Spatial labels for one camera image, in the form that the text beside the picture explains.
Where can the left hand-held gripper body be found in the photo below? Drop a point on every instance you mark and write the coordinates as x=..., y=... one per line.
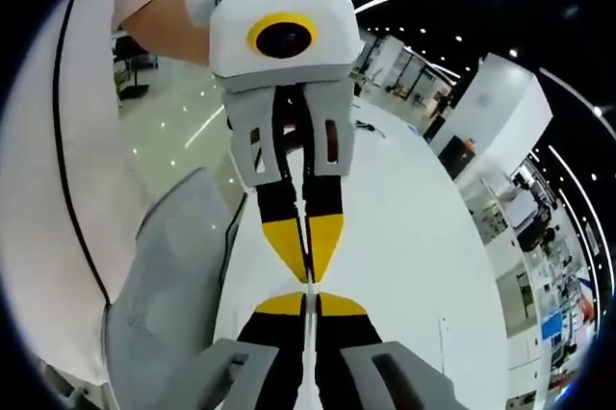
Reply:
x=327, y=15

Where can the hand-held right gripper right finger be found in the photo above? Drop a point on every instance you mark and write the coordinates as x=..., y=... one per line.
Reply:
x=346, y=333

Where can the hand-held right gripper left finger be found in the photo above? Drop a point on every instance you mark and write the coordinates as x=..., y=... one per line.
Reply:
x=269, y=333

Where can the white flat strip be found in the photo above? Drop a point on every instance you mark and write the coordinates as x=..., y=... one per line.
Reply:
x=446, y=342

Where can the grey mesh office chair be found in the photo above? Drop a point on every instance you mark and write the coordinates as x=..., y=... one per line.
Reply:
x=168, y=285

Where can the black chair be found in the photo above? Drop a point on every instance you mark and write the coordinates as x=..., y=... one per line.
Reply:
x=454, y=152

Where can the blue storage bin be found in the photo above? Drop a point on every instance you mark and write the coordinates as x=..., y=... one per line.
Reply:
x=553, y=327

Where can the person's white shirt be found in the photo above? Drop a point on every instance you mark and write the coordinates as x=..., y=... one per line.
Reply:
x=33, y=164

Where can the black desk frame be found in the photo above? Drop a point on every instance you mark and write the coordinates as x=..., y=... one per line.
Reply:
x=132, y=68

